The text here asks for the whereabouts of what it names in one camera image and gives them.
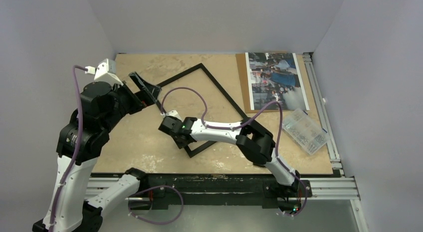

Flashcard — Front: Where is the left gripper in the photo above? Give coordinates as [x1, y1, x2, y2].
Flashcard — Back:
[101, 71, 161, 132]

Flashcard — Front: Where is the black wooden picture frame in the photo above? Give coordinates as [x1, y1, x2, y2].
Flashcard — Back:
[155, 62, 248, 159]

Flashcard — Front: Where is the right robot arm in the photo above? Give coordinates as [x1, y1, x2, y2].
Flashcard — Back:
[159, 111, 300, 196]

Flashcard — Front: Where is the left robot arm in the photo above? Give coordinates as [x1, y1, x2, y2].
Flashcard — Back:
[32, 72, 161, 232]

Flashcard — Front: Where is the printed photo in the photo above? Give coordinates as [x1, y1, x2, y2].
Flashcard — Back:
[245, 52, 311, 111]

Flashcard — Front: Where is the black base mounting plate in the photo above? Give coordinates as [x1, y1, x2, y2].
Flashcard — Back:
[128, 174, 313, 214]

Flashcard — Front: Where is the brown cardboard backing board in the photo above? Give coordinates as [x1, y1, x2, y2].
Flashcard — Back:
[235, 52, 320, 114]

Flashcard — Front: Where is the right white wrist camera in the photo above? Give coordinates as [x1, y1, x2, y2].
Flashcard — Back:
[161, 110, 182, 121]

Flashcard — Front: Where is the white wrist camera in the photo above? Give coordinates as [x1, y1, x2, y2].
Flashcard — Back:
[161, 110, 182, 121]
[84, 59, 123, 86]

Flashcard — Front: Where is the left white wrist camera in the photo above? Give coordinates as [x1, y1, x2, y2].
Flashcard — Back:
[84, 59, 123, 86]

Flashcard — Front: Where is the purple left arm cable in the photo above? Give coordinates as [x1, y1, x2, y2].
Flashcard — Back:
[47, 65, 90, 232]

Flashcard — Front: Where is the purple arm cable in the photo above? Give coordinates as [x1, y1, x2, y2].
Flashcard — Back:
[47, 65, 90, 232]
[160, 87, 309, 218]

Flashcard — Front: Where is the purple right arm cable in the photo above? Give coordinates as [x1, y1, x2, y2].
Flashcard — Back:
[160, 87, 309, 218]

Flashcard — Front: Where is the aluminium rail right side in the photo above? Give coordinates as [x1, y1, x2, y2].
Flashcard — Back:
[302, 53, 345, 177]

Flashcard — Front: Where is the aluminium rail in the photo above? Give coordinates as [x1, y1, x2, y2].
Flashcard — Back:
[302, 53, 345, 177]
[84, 177, 360, 200]

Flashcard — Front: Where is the aluminium rail front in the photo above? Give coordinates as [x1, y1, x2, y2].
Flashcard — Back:
[84, 177, 360, 200]

